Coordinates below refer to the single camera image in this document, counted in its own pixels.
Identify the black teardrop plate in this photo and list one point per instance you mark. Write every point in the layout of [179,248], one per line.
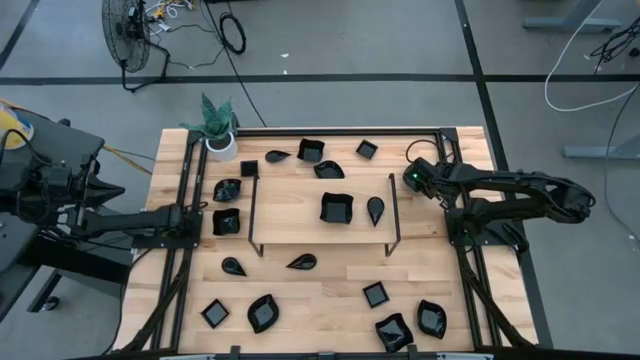
[375,207]
[231,265]
[275,156]
[305,261]

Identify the black aluminium table frame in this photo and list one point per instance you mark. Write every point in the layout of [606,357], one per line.
[350,132]

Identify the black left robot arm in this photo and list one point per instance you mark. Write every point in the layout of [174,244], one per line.
[140,220]

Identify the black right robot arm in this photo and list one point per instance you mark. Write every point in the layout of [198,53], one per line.
[525,182]

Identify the wooden riser shelf black legs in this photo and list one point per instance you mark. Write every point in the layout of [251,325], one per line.
[290,215]

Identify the black side table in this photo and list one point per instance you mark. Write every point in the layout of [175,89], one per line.
[75,142]

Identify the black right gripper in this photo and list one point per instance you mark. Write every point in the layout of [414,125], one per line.
[420,175]

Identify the snake plant in white pot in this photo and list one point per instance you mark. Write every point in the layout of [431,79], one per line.
[217,125]

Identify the black standing fan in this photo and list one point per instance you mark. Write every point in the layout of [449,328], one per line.
[125,40]

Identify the yellow and blue round object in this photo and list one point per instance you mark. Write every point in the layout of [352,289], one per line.
[12,122]

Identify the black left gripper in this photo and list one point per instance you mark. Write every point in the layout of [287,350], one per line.
[75,187]

